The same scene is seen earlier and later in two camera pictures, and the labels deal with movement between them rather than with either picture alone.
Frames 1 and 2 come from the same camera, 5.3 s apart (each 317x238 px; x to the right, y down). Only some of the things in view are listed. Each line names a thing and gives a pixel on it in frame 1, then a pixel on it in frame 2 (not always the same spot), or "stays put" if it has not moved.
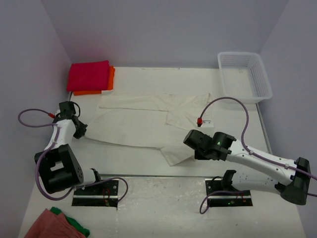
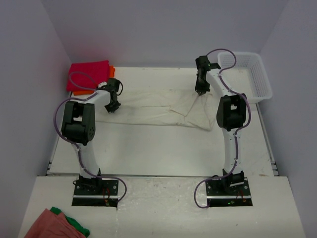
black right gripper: [197, 155] → [200, 90]
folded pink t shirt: [93, 76] stays put
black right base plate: [224, 199] stays put
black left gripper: [81, 132] → [113, 108]
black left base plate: [104, 193] stays put
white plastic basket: [244, 77] stays put
